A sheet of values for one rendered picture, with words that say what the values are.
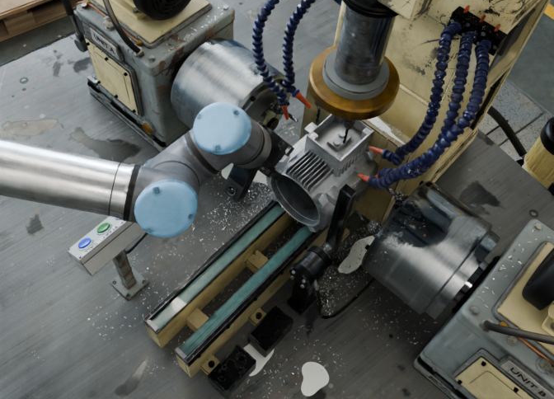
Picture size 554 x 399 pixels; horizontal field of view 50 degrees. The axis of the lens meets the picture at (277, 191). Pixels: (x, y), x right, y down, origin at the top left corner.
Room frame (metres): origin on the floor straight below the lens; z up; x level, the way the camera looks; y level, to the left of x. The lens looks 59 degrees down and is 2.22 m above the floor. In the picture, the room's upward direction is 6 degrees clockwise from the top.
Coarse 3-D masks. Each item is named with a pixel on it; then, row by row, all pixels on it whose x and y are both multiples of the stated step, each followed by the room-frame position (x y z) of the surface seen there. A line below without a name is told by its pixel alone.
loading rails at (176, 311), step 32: (256, 224) 0.69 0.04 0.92; (288, 224) 0.76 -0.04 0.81; (224, 256) 0.60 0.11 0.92; (256, 256) 0.64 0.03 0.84; (288, 256) 0.61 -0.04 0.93; (192, 288) 0.51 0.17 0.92; (256, 288) 0.52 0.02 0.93; (160, 320) 0.43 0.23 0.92; (192, 320) 0.46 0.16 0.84; (224, 320) 0.44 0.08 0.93; (256, 320) 0.48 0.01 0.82; (192, 352) 0.36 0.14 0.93
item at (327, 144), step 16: (320, 128) 0.84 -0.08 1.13; (336, 128) 0.86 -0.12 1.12; (352, 128) 0.87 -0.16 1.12; (368, 128) 0.85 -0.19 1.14; (320, 144) 0.79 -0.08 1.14; (336, 144) 0.80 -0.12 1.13; (352, 144) 0.82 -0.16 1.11; (368, 144) 0.83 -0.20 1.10; (336, 160) 0.76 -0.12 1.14; (352, 160) 0.79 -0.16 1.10; (336, 176) 0.75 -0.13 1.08
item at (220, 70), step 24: (216, 48) 1.02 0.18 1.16; (240, 48) 1.05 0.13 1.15; (192, 72) 0.96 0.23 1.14; (216, 72) 0.95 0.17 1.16; (240, 72) 0.96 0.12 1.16; (192, 96) 0.91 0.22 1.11; (216, 96) 0.90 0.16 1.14; (240, 96) 0.89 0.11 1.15; (264, 96) 0.93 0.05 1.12; (288, 96) 1.01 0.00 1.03; (192, 120) 0.88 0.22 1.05; (264, 120) 0.93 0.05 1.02
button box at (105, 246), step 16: (112, 224) 0.57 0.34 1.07; (128, 224) 0.57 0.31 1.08; (80, 240) 0.54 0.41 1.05; (96, 240) 0.53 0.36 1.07; (112, 240) 0.53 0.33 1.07; (128, 240) 0.55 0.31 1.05; (80, 256) 0.49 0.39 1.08; (96, 256) 0.50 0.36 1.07; (112, 256) 0.51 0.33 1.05; (96, 272) 0.47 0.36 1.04
